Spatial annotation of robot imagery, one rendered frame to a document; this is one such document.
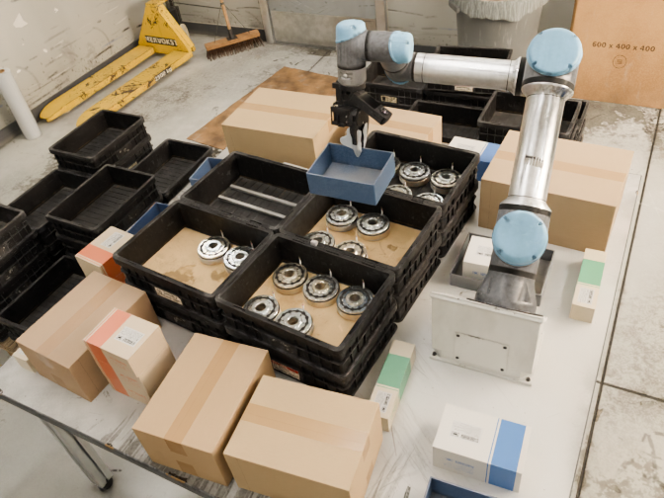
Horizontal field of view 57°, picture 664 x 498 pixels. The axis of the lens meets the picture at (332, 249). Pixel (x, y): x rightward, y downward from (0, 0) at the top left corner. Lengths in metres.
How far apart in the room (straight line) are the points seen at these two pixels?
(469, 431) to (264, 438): 0.47
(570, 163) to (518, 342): 0.72
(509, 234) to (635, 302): 1.60
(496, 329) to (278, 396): 0.56
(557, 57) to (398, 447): 0.98
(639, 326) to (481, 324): 1.37
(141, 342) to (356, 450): 0.61
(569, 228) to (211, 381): 1.16
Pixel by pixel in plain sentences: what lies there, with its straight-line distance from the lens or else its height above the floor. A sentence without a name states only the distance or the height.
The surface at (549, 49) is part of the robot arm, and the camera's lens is 1.49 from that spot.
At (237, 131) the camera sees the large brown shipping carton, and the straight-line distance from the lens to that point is 2.41.
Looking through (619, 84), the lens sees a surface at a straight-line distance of 4.24.
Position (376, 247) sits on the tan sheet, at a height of 0.83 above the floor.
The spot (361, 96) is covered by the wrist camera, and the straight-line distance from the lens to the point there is 1.65.
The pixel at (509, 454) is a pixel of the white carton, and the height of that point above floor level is 0.79.
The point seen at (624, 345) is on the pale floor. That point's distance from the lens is 2.76.
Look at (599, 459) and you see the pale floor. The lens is 2.44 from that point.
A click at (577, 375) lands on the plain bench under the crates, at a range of 1.74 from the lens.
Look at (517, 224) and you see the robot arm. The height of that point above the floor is 1.18.
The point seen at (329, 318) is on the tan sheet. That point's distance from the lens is 1.66.
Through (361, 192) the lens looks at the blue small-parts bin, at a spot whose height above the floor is 1.10.
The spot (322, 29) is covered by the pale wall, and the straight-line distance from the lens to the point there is 5.03.
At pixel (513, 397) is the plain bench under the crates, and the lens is 1.67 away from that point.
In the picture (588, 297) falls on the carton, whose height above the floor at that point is 0.76.
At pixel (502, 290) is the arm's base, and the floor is 0.97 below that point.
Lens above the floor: 2.08
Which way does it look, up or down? 42 degrees down
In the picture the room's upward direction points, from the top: 9 degrees counter-clockwise
